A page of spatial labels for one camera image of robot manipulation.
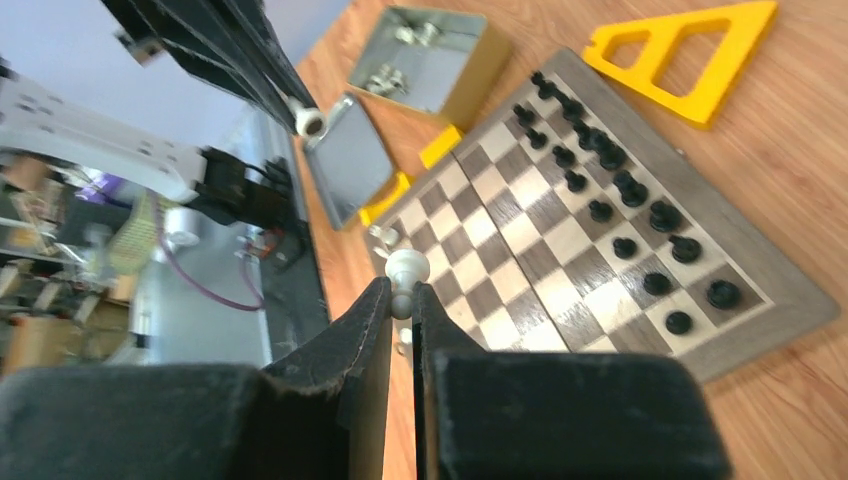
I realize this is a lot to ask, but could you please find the yellow triangle frame block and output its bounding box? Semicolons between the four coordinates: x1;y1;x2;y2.
581;1;778;130

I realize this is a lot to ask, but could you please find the black chess pieces row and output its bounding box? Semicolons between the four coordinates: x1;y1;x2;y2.
498;72;763;353

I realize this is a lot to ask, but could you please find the yellow arch block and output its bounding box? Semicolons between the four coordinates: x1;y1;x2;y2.
358;171;415;227

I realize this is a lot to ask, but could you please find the small yellow rectangular block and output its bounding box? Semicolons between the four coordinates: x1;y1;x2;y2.
419;125;464;170

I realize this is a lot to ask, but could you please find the silver tin lid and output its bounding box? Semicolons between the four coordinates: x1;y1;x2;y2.
302;92;395;231

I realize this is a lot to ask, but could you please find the white chess pawn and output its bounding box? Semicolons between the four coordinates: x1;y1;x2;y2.
292;106;326;138
384;248;430;320

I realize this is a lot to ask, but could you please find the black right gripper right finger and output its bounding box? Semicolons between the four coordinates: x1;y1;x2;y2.
412;282;732;479

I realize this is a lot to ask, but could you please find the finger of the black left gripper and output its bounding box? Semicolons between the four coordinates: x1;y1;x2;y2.
216;0;318;118
103;0;295;133

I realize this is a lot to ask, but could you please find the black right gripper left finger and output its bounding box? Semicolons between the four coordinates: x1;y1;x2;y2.
1;277;391;479

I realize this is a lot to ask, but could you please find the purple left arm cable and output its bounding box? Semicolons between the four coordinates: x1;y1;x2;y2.
148;192;266;314

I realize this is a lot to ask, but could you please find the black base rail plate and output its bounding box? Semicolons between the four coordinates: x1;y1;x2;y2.
256;113;330;361

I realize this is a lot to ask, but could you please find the white chess piece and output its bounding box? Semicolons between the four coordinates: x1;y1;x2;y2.
373;246;392;259
367;224;401;248

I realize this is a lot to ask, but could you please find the gold tin with white pieces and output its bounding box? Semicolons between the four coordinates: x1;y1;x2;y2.
348;6;512;131

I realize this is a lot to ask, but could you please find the wooden chess board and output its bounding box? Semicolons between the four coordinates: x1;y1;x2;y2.
364;49;840;381

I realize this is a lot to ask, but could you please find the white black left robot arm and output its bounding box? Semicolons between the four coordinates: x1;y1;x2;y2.
1;1;327;228

